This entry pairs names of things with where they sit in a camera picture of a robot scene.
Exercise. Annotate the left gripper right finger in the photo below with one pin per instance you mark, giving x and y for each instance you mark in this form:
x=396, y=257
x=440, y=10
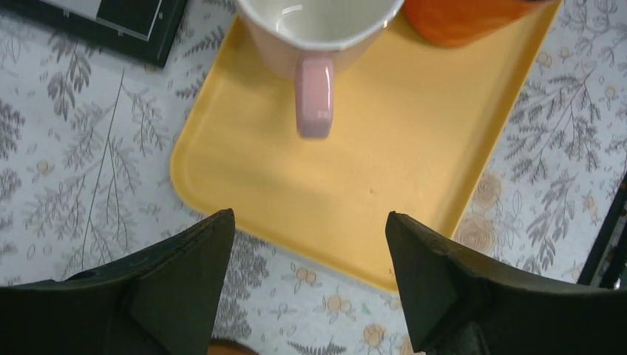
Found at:
x=459, y=301

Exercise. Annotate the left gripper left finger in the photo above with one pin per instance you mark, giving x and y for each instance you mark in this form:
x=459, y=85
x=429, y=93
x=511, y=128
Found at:
x=162, y=299

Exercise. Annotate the light brown coaster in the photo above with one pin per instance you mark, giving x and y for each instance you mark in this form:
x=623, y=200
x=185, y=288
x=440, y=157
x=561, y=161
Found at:
x=229, y=347

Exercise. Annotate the yellow plastic tray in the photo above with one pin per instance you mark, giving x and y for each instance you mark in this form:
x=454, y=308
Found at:
x=414, y=126

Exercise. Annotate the orange mug black handle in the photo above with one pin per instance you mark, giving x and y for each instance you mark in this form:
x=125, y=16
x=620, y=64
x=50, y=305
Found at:
x=456, y=23

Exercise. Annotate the pink mug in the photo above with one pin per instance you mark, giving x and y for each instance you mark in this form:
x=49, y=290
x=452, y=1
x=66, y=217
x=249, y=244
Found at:
x=309, y=41

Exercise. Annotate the floral tablecloth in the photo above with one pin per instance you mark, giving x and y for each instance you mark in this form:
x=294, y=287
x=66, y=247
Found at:
x=86, y=138

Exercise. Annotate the black white chessboard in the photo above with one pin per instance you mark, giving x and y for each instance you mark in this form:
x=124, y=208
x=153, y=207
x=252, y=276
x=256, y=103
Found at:
x=142, y=30

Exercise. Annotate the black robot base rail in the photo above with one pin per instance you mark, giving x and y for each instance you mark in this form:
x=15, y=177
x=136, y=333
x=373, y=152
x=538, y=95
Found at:
x=605, y=266

